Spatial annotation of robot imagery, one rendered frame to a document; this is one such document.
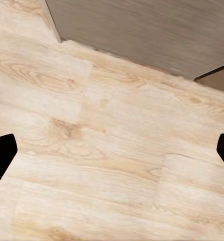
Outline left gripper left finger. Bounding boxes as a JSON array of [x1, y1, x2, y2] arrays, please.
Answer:
[[0, 134, 18, 180]]

